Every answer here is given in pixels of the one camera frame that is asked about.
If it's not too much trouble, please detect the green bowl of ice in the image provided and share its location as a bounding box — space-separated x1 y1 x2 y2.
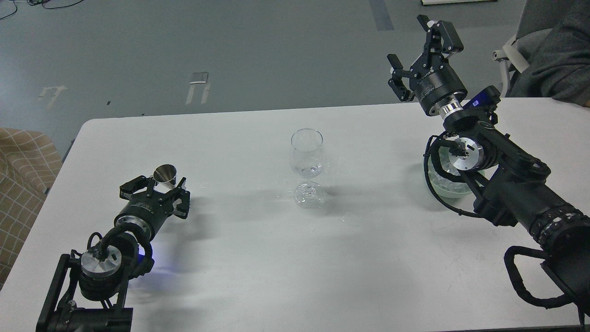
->
427 147 472 198

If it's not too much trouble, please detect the steel double jigger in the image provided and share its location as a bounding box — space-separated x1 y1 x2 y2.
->
153 164 177 189

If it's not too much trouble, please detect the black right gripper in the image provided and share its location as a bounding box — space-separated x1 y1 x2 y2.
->
386 15 467 116

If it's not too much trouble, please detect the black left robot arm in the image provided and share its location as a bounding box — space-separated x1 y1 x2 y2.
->
35 176 190 332

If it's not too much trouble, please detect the beige checked chair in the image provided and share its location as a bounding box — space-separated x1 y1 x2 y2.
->
0 128 63 285

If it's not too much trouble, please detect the silver floor plate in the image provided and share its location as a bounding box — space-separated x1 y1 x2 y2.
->
189 71 209 85

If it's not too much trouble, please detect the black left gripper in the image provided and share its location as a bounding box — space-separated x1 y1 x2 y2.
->
114 176 190 240

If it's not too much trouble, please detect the black cable on floor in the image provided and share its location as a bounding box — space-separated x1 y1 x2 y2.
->
0 0 83 19

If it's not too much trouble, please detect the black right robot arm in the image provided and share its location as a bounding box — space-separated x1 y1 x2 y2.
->
387 15 590 331

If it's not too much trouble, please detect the clear wine glass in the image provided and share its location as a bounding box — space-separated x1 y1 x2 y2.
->
289 128 327 209

